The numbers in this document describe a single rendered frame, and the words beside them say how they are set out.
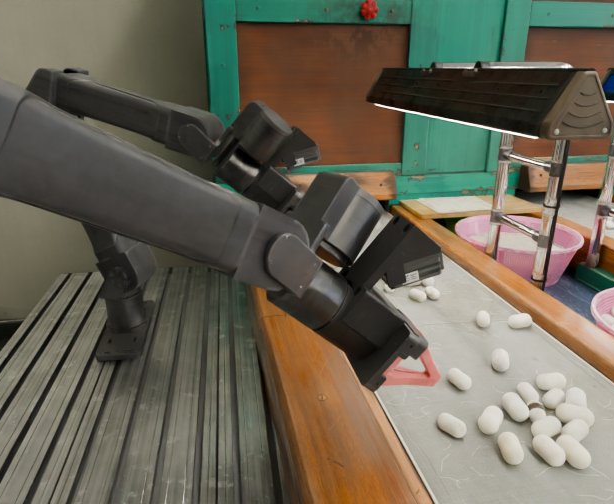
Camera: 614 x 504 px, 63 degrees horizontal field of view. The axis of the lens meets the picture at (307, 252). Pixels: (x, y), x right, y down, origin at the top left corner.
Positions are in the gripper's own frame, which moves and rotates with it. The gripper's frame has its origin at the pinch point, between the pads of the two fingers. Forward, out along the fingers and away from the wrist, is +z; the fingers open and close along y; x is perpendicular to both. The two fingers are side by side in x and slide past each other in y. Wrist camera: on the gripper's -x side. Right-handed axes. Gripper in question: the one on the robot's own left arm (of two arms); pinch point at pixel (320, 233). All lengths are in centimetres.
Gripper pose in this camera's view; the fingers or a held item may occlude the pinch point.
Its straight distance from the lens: 83.0
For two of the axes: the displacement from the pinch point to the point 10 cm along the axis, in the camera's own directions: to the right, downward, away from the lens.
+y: -2.0, -3.4, 9.2
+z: 7.5, 5.6, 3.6
